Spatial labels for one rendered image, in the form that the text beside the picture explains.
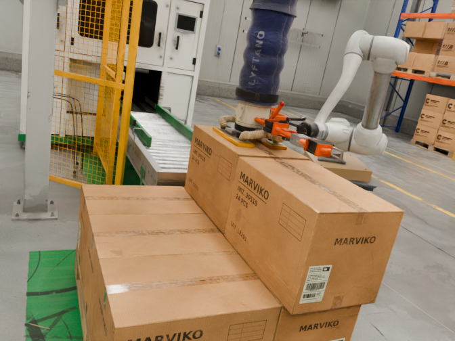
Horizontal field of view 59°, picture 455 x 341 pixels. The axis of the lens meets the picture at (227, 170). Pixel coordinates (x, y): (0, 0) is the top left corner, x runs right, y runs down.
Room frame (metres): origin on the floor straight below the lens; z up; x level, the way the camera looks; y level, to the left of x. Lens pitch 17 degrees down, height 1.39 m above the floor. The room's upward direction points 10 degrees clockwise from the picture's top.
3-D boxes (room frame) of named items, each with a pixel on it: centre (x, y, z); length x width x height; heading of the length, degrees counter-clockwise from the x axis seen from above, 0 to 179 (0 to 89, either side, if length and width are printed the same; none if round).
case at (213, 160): (2.12, -0.08, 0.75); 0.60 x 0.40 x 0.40; 27
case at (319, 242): (1.59, -0.36, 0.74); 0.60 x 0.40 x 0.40; 27
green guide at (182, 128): (4.00, 0.55, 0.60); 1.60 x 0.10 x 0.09; 27
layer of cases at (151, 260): (1.77, 0.07, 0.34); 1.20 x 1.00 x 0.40; 27
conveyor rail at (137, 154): (3.41, 0.92, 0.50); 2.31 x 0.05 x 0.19; 27
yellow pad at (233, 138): (2.09, 0.01, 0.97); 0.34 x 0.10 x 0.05; 26
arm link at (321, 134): (2.00, -0.40, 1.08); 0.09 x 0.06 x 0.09; 26
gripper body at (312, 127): (1.97, -0.34, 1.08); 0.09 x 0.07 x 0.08; 116
